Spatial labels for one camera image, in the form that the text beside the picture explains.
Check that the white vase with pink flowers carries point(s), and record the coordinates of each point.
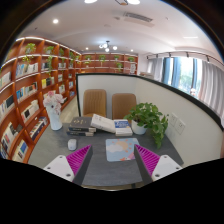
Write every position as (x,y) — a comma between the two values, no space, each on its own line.
(52,102)

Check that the right tan chair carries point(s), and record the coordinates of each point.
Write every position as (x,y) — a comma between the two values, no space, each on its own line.
(122,103)

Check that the tan chair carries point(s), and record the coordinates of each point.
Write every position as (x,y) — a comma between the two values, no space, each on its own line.
(94,102)
(122,103)

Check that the left tan chair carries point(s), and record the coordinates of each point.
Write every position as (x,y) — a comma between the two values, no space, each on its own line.
(94,102)

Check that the white computer mouse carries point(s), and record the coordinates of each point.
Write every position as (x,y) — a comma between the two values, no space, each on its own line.
(72,144)

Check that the pastel patterned mouse pad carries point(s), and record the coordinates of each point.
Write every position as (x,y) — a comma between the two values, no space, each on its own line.
(121,149)

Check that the white window curtains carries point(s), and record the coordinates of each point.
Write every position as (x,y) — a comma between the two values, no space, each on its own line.
(196,77)

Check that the green potted plant white pot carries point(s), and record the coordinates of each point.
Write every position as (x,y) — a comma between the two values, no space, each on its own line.
(147,115)

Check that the orange wooden bookshelf wall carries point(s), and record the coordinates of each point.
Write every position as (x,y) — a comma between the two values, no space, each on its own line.
(33,67)

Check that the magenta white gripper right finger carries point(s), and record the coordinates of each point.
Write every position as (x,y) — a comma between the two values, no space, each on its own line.
(153,167)

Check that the white wall power socket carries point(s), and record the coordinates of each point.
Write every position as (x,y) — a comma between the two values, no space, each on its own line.
(180,126)

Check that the white leaning book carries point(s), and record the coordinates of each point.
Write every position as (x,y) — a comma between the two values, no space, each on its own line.
(103,123)

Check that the white wall switch plate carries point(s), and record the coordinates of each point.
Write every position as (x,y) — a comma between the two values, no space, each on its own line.
(173,119)

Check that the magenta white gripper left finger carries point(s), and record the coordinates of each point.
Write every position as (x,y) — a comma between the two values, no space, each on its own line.
(72,167)

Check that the blue white book stack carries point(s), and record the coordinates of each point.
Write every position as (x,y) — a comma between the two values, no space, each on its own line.
(122,128)

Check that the ceiling chandelier lamp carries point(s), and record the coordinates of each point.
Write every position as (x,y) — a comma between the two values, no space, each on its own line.
(106,46)

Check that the dark stacked books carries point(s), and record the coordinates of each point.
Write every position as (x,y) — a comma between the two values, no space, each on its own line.
(81,126)

